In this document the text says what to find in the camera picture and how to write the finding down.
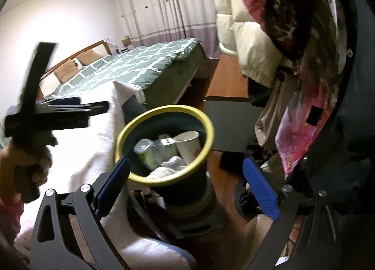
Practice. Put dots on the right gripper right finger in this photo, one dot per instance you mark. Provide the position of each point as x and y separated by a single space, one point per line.
265 195

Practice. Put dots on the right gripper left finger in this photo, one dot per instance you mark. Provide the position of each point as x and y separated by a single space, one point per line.
108 187

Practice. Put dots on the green white drink bottle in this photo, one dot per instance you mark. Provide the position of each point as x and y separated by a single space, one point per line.
143 149

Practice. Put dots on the green white carton box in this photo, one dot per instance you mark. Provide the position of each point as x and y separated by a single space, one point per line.
168 146

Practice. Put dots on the white tissue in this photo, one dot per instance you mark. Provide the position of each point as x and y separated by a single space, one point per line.
170 167

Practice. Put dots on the white paper cup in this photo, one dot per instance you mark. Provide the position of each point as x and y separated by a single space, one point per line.
188 146

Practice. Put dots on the person's left hand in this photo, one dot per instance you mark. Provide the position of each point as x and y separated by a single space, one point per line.
13 156

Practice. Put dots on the wooden bed headboard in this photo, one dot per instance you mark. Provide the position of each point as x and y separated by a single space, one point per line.
49 82

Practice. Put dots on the white dotted tablecloth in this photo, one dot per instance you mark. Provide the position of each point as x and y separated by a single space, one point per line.
60 230

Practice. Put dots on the brown left pillow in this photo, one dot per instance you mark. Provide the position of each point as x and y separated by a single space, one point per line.
66 71

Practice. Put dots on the brown pillow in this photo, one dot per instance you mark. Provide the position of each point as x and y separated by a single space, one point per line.
88 57
66 71

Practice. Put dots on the black bin yellow rim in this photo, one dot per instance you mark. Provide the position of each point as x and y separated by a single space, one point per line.
183 204

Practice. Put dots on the wooden low cabinet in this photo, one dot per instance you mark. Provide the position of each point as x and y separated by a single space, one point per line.
227 105

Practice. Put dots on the brown right pillow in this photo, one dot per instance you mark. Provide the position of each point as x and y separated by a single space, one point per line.
88 57

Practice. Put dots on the pink floral cloth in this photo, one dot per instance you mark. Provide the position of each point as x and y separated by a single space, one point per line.
305 115

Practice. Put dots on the green checked bed quilt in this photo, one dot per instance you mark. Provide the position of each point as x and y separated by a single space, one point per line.
139 67

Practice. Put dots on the cream puffer jacket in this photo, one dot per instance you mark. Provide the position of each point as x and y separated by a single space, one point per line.
242 37

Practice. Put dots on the pink white curtain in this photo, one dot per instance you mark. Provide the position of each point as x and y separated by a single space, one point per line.
147 22

